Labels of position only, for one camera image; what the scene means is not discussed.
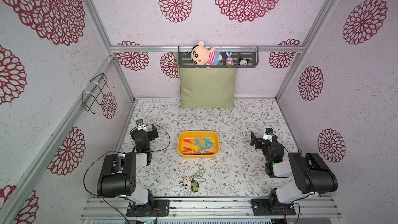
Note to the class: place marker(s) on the teal clothespin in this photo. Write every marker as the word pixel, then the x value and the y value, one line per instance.
pixel 209 146
pixel 207 141

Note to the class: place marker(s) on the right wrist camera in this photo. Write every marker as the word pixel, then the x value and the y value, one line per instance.
pixel 268 134

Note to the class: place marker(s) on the black white mouse figure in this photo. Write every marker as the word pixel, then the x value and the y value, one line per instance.
pixel 243 61

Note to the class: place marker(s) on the red clothespin in box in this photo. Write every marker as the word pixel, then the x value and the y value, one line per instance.
pixel 188 151

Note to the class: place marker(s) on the cow plush keychain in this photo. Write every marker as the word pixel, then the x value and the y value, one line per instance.
pixel 186 182

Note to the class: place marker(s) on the aluminium front rail frame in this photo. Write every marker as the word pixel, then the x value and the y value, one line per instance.
pixel 215 210

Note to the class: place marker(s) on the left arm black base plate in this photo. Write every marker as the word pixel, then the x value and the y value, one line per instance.
pixel 154 208

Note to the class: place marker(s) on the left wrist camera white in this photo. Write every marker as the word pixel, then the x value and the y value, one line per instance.
pixel 140 125

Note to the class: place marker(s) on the yellow clothespin in box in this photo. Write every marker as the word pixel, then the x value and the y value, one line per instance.
pixel 194 148

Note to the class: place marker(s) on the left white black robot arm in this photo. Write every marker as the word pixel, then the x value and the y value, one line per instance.
pixel 118 176

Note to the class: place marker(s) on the green toy keychain with chain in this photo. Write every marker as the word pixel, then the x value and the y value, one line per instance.
pixel 196 178

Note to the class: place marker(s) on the yellow plastic storage box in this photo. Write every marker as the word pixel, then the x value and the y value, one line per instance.
pixel 193 138

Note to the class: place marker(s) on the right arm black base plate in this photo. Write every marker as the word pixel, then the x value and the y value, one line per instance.
pixel 266 207

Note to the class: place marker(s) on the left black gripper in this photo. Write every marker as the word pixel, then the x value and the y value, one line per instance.
pixel 153 133

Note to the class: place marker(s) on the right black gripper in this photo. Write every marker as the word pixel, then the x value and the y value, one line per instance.
pixel 259 139

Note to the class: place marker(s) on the pink boy plush doll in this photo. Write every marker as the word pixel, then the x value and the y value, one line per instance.
pixel 200 55

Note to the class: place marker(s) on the black wire wall rack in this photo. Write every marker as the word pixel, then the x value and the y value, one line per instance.
pixel 90 97

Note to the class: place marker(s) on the green square pillow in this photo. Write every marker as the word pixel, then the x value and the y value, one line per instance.
pixel 207 88

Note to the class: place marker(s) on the small blue bunny figure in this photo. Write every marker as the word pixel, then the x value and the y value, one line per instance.
pixel 229 60

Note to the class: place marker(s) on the dark metal wall shelf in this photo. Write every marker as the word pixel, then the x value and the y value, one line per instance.
pixel 252 53

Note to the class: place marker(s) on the grey clothespin in box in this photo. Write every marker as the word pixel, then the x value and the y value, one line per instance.
pixel 203 149

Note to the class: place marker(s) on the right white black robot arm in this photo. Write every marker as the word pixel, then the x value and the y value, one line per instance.
pixel 310 173

